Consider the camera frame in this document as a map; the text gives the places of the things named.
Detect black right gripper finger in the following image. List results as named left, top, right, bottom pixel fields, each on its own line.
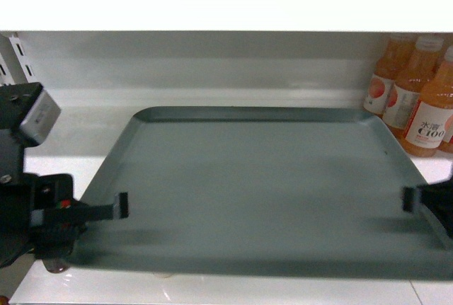
left=402, top=187, right=421, bottom=212

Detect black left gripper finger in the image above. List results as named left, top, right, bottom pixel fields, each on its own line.
left=72, top=192, right=128, bottom=224

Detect white shelf board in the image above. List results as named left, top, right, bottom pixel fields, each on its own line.
left=23, top=103, right=453, bottom=183
left=10, top=262, right=452, bottom=304
left=1, top=0, right=452, bottom=33

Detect orange juice bottle front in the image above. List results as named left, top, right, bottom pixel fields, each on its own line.
left=400, top=47, right=452, bottom=157

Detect orange juice bottle edge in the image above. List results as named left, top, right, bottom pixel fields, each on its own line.
left=438, top=126, right=453, bottom=154

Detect dark tea bottle left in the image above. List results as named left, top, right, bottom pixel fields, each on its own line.
left=42, top=258, right=69, bottom=274

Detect orange juice bottle middle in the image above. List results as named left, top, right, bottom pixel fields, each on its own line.
left=382, top=35, right=444, bottom=139

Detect white middle shelf board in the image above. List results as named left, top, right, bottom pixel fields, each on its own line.
left=23, top=103, right=453, bottom=183

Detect orange juice bottle back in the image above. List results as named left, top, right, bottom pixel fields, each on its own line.
left=363, top=33, right=416, bottom=117

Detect white slotted shelf bracket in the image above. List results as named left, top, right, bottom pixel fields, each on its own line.
left=1, top=32, right=35, bottom=84

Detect orange juice bottle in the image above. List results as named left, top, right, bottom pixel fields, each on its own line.
left=382, top=35, right=444, bottom=139
left=363, top=33, right=416, bottom=117
left=400, top=47, right=452, bottom=157

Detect grey rectangular serving tray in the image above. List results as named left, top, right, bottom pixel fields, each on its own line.
left=69, top=107, right=452, bottom=281

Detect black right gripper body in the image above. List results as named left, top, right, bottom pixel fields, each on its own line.
left=418, top=177, right=452, bottom=238

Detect white upper shelf board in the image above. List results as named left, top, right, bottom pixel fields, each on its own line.
left=1, top=0, right=452, bottom=33

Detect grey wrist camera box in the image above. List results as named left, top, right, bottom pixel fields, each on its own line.
left=19, top=89, right=61, bottom=147

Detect white lower shelf board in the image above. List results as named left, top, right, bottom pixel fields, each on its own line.
left=10, top=262, right=452, bottom=304

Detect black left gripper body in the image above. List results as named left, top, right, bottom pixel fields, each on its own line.
left=1, top=173, right=87, bottom=266

